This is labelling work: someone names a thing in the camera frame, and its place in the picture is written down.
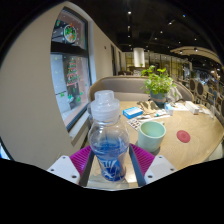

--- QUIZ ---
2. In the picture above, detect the grey zigzag pillow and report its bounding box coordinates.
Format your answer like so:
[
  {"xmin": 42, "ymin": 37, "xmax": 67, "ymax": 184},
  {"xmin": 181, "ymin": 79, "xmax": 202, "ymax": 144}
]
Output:
[{"xmin": 167, "ymin": 87, "xmax": 184, "ymax": 103}]

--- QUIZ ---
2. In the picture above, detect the dark-framed decorated window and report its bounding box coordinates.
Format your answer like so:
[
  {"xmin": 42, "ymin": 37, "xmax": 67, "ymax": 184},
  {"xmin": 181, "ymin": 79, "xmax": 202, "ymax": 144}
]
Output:
[{"xmin": 49, "ymin": 6, "xmax": 93, "ymax": 133}]

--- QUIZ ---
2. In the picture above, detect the flat round red coaster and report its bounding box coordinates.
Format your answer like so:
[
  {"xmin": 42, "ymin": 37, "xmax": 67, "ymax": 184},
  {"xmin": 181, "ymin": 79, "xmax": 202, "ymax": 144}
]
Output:
[{"xmin": 176, "ymin": 129, "xmax": 192, "ymax": 144}]

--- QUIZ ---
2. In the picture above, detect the white rectangular box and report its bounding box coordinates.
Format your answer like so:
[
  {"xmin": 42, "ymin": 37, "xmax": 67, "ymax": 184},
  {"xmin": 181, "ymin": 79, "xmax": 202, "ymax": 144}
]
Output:
[{"xmin": 184, "ymin": 100, "xmax": 200, "ymax": 115}]

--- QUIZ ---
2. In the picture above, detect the curved grey sofa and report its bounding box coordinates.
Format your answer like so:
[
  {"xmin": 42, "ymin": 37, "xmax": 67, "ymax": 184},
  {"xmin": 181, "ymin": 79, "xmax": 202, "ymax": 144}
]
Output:
[{"xmin": 88, "ymin": 75, "xmax": 195, "ymax": 103}]

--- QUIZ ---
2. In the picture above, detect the tan paper with dark shapes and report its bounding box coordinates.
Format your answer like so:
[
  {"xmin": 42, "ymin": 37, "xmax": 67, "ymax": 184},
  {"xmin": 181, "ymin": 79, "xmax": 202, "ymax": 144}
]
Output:
[{"xmin": 138, "ymin": 99, "xmax": 161, "ymax": 116}]

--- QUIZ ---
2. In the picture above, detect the clear blue-labelled water bottle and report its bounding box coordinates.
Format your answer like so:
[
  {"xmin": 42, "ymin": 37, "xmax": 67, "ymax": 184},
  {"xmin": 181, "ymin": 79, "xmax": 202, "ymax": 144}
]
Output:
[{"xmin": 87, "ymin": 89, "xmax": 131, "ymax": 183}]

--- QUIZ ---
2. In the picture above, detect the light green mug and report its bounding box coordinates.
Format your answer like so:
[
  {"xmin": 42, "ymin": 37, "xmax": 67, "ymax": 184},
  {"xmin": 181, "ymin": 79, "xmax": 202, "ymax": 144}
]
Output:
[{"xmin": 137, "ymin": 120, "xmax": 167, "ymax": 154}]

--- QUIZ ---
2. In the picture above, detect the group of round-backed chairs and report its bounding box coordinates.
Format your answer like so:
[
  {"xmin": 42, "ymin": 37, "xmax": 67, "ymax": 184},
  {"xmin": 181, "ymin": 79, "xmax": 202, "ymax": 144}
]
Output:
[{"xmin": 188, "ymin": 78, "xmax": 224, "ymax": 124}]

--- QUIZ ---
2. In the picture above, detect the potted green leafy plant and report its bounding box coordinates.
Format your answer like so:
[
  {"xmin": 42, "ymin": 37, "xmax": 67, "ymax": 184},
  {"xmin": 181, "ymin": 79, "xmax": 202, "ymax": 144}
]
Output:
[{"xmin": 140, "ymin": 65, "xmax": 178, "ymax": 104}]

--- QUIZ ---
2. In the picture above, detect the light blue tissue pack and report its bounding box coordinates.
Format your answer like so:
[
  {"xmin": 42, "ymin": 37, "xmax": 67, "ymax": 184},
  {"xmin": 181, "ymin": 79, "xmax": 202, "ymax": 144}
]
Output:
[{"xmin": 164, "ymin": 102, "xmax": 175, "ymax": 116}]

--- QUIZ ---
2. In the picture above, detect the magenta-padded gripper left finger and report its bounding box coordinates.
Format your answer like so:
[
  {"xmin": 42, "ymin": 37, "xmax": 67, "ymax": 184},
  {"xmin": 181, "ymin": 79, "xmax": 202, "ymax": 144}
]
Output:
[{"xmin": 46, "ymin": 144, "xmax": 96, "ymax": 188}]

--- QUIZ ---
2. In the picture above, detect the white round pillar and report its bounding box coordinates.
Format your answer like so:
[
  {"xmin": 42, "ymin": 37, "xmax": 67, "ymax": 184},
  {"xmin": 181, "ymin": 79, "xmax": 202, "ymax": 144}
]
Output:
[{"xmin": 133, "ymin": 47, "xmax": 146, "ymax": 68}]

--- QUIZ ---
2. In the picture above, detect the group of ceiling lights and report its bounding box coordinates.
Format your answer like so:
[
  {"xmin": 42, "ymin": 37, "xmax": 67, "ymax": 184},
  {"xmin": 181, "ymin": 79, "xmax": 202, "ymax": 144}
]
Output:
[{"xmin": 124, "ymin": 9, "xmax": 201, "ymax": 53}]

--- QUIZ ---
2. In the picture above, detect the small blue white box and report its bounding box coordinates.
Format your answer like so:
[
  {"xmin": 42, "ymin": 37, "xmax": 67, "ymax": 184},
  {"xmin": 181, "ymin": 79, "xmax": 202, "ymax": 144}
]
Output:
[{"xmin": 122, "ymin": 106, "xmax": 144, "ymax": 120}]

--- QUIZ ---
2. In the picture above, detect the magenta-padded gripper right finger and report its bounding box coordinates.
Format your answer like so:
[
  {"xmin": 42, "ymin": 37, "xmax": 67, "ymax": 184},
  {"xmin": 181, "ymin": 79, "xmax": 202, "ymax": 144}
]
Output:
[{"xmin": 128, "ymin": 143, "xmax": 178, "ymax": 188}]

